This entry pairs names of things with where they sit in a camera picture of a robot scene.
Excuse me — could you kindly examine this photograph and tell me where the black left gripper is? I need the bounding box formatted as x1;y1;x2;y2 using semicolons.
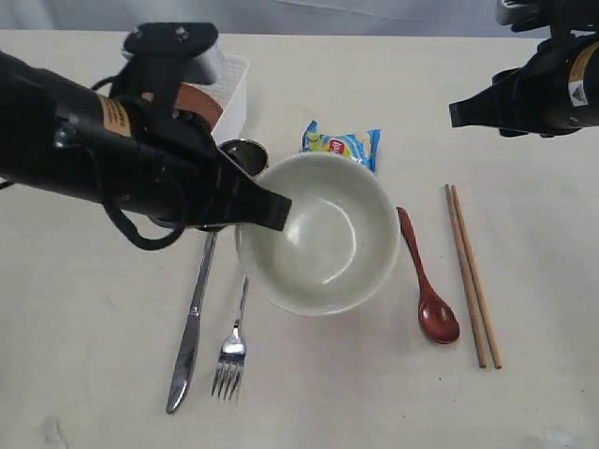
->
83;93;292;231

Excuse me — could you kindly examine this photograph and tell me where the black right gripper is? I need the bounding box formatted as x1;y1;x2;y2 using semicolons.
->
449;68;527;138

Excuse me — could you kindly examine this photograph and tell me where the stainless steel cup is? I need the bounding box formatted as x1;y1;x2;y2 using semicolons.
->
220;138;269;178

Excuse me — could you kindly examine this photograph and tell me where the white ceramic bowl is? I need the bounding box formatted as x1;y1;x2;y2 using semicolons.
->
235;152;400;316

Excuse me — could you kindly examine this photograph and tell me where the blue chips bag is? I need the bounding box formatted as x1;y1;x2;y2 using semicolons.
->
300;121;381;173

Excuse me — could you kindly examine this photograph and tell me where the stainless steel fork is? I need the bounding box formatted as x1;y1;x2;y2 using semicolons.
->
211;276;249;402

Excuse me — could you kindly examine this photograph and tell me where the wooden chopstick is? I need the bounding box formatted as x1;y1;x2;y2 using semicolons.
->
449;185;503;369
445;184;488;369

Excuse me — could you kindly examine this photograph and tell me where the red-brown wooden spoon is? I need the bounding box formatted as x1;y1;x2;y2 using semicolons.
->
397;207;460;344

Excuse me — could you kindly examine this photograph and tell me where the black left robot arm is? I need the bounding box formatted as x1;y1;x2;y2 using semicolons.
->
1;54;291;230

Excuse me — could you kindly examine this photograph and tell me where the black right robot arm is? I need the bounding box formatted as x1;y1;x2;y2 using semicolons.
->
449;0;598;138

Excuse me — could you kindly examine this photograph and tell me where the white perforated plastic basket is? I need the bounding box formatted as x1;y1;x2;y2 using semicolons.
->
203;54;250;145

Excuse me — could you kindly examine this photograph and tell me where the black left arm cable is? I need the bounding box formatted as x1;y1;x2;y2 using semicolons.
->
88;69;188;252

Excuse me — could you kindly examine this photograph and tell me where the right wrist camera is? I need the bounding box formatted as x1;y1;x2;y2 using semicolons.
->
495;0;554;33

